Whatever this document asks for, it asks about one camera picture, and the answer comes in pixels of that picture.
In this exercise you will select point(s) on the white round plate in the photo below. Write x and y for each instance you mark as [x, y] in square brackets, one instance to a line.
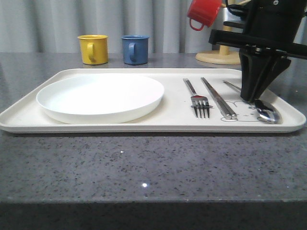
[100, 98]

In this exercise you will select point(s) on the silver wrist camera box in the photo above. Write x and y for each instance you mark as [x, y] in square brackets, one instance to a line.
[233, 22]

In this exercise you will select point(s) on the cream rabbit serving tray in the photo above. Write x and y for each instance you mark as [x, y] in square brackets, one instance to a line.
[173, 114]

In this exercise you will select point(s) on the blue enamel mug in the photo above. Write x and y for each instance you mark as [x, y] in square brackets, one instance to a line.
[135, 49]

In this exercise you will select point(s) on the wooden mug tree stand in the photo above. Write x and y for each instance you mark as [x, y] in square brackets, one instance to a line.
[222, 56]

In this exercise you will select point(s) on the yellow enamel mug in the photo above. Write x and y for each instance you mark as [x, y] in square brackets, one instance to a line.
[94, 50]

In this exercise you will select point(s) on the red enamel mug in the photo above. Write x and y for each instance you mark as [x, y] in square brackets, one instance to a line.
[204, 12]

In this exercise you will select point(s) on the silver metal fork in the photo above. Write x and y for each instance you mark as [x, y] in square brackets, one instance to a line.
[200, 104]

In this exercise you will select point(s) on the grey curtain backdrop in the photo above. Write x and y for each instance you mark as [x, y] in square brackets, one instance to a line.
[54, 25]

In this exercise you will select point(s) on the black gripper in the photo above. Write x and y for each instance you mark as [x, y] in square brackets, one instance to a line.
[271, 24]

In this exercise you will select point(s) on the silver metal spoon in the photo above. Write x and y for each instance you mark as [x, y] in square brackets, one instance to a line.
[268, 112]

